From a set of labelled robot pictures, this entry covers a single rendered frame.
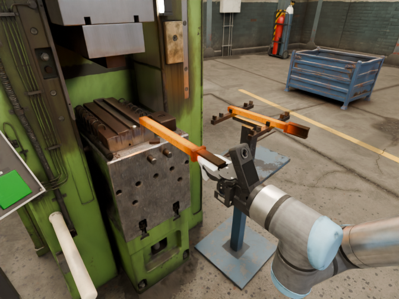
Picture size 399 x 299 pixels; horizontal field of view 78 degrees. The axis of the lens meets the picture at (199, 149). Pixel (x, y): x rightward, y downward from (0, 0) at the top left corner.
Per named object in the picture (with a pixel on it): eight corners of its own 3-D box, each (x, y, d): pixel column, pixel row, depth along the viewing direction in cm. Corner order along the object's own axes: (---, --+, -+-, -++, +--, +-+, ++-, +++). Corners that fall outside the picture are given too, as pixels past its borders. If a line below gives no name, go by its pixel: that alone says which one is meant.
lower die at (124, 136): (154, 138, 107) (152, 120, 102) (110, 153, 96) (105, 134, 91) (115, 110, 135) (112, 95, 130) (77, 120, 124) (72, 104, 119)
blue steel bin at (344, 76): (370, 100, 417) (387, 55, 380) (344, 110, 379) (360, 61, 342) (309, 83, 502) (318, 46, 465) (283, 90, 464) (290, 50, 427)
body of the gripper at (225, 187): (211, 196, 64) (246, 223, 56) (212, 169, 59) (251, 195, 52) (231, 184, 68) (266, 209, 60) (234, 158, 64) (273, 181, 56)
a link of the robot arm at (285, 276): (326, 290, 56) (343, 257, 50) (285, 310, 52) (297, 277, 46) (298, 255, 63) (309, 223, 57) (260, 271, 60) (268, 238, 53)
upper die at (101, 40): (145, 51, 89) (142, 22, 84) (89, 59, 78) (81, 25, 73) (102, 40, 116) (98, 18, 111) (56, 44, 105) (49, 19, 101)
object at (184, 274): (217, 276, 148) (217, 275, 147) (127, 351, 116) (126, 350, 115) (179, 235, 174) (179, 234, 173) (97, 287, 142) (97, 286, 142)
